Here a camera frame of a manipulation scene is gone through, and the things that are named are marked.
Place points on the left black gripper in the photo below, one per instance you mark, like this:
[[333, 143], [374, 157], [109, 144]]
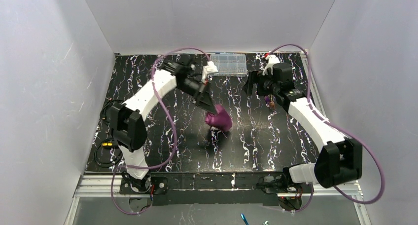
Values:
[[202, 93]]

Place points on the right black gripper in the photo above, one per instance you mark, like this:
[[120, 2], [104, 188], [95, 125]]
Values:
[[256, 83]]

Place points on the purple handled utensil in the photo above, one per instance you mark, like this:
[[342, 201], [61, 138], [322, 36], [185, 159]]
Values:
[[268, 99]]

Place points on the purple cloth napkin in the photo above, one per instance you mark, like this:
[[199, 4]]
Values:
[[221, 120]]

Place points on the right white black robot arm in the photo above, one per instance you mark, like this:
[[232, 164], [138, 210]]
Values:
[[340, 158]]

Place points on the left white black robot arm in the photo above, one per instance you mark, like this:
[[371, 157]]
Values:
[[127, 119]]

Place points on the clear plastic compartment box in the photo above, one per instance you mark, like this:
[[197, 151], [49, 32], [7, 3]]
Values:
[[230, 64]]

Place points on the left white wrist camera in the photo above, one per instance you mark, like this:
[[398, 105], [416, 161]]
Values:
[[208, 69]]

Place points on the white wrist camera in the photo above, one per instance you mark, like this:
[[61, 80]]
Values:
[[271, 61], [208, 69]]

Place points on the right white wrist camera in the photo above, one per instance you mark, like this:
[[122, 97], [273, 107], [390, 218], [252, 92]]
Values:
[[271, 61]]

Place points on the black coiled cable yellow plug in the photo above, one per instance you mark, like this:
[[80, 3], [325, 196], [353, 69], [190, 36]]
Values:
[[107, 143]]

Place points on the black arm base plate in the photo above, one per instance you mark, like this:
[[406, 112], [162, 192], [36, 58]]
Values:
[[266, 188]]

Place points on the blue tool handle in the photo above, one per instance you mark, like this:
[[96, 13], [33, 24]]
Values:
[[244, 219]]

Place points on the aluminium frame rail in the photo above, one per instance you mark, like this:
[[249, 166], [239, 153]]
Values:
[[179, 140]]

